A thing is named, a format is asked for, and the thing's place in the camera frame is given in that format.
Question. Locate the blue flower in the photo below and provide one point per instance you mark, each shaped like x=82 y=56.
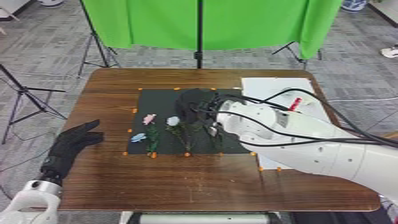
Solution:
x=138 y=137

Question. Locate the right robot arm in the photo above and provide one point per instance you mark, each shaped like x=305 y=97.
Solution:
x=308 y=150

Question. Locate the blue and white vase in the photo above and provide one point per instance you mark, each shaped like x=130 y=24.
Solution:
x=52 y=2
x=354 y=5

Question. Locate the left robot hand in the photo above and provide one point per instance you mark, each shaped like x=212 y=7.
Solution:
x=74 y=143

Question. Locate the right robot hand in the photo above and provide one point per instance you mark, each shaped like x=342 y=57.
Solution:
x=196 y=103

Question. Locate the pale grey bar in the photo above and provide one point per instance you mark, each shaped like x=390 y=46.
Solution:
x=202 y=218

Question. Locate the green sprig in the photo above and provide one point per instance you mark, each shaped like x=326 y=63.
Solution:
x=194 y=129
x=218 y=140

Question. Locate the black tripod stand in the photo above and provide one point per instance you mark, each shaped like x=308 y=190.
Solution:
x=95 y=36
x=296 y=53
x=27 y=96

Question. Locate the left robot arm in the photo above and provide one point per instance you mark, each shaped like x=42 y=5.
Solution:
x=33 y=203

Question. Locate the black stand pole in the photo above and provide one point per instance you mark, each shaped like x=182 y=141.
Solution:
x=200 y=33

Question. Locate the dark mat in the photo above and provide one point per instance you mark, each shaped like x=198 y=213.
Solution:
x=161 y=103

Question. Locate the white flower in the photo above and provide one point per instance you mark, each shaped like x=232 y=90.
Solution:
x=173 y=121

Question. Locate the pink flower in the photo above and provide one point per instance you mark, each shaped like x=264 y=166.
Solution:
x=150 y=119

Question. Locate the white sheet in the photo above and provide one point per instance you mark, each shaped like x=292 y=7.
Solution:
x=269 y=87

